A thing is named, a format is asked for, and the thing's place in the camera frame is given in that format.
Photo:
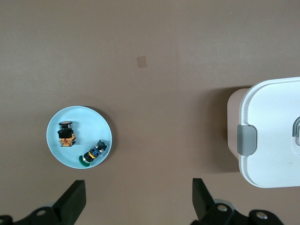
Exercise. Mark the orange push button switch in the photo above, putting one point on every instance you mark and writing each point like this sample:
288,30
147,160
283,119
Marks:
65,134

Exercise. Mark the beige tape patch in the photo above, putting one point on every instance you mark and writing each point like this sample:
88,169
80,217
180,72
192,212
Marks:
141,62

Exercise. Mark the white lunch box grey latches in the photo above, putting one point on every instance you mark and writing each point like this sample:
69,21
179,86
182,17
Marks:
272,117

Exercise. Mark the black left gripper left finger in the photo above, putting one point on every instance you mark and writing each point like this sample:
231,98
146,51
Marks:
70,201

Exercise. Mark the light blue round plate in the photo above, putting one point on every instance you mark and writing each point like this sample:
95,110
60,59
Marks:
89,122

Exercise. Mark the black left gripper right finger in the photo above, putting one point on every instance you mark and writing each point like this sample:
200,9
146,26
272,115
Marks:
201,201

